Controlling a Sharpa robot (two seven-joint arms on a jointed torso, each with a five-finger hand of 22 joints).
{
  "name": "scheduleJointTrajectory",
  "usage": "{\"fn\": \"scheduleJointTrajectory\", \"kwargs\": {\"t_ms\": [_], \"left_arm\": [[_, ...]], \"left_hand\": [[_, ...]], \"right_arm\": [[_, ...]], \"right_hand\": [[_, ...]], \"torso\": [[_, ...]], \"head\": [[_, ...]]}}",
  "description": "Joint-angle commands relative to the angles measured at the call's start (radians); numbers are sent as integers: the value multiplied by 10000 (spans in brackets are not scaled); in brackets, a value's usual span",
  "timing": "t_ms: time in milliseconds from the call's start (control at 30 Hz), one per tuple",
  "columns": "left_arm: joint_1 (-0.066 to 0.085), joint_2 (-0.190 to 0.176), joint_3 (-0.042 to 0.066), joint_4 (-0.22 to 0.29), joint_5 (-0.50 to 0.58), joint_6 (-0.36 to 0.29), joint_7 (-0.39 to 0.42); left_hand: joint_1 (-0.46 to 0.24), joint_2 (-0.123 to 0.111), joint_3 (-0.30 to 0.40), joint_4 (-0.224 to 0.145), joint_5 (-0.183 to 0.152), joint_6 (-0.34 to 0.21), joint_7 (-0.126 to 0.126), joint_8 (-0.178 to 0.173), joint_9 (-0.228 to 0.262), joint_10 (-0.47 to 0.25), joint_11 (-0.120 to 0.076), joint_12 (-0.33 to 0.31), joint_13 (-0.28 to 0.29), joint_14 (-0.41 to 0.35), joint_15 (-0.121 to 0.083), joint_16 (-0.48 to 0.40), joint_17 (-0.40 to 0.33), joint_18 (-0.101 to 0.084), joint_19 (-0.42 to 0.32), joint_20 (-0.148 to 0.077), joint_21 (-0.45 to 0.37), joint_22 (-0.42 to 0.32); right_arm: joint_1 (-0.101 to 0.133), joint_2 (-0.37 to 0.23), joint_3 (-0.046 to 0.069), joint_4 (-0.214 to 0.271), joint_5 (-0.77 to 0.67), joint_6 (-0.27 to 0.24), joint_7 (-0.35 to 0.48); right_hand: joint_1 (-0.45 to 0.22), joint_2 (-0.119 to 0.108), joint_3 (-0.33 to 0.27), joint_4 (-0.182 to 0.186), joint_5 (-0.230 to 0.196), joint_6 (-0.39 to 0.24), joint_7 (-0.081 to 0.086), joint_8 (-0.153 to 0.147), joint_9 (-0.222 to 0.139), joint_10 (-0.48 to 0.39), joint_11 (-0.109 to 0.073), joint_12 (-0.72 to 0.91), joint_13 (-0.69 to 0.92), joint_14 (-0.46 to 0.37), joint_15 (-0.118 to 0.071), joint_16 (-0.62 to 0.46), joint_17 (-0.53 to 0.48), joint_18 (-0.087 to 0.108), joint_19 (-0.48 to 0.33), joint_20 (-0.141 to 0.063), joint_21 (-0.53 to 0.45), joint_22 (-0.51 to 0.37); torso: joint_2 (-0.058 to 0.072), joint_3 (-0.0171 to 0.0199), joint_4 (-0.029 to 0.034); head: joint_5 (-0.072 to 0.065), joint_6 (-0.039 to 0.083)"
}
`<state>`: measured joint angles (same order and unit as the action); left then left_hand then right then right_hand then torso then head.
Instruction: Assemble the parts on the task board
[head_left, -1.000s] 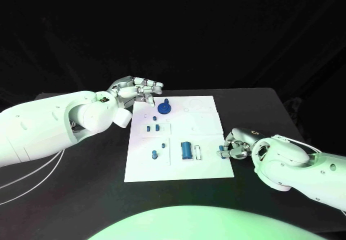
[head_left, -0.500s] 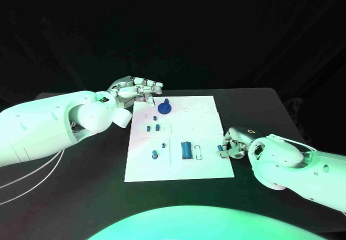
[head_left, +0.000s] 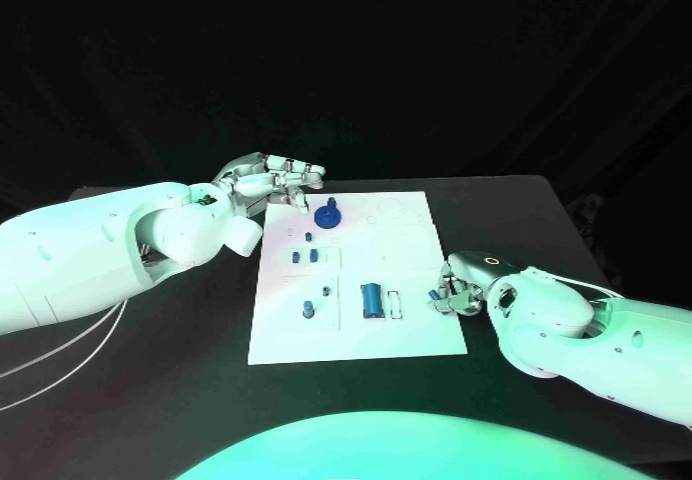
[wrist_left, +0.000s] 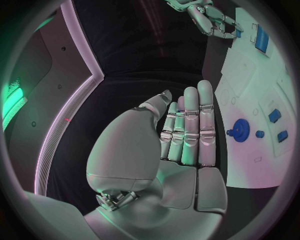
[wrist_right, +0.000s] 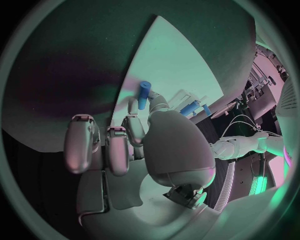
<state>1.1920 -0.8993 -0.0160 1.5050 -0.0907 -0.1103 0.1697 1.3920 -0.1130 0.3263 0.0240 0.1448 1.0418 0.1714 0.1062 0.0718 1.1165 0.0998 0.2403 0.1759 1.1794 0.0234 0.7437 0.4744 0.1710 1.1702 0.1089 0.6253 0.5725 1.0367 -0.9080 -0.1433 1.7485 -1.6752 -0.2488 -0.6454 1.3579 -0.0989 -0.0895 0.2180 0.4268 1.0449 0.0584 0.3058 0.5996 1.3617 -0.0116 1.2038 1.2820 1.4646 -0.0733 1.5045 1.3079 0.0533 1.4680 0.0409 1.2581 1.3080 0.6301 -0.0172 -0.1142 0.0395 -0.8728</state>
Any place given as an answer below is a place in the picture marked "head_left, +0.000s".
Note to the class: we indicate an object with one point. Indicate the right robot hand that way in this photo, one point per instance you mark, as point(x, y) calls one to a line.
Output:
point(479, 266)

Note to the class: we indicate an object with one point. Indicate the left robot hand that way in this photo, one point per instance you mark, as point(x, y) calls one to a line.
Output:
point(254, 182)

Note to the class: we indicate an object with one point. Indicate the small blue cylinder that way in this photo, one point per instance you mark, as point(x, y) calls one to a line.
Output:
point(432, 294)

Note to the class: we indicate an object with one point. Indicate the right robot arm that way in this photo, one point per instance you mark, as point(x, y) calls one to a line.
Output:
point(621, 345)

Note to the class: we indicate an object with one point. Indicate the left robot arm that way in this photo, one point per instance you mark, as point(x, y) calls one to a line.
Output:
point(81, 247)

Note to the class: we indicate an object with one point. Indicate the white task board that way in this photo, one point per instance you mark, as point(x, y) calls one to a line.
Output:
point(356, 337)

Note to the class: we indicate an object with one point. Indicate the blue gear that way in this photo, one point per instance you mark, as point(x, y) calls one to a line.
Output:
point(329, 219)

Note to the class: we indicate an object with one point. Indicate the long blue cylinder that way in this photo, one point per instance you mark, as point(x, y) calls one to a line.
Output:
point(370, 302)

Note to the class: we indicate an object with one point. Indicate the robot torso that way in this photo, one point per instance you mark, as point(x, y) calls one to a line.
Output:
point(411, 450)

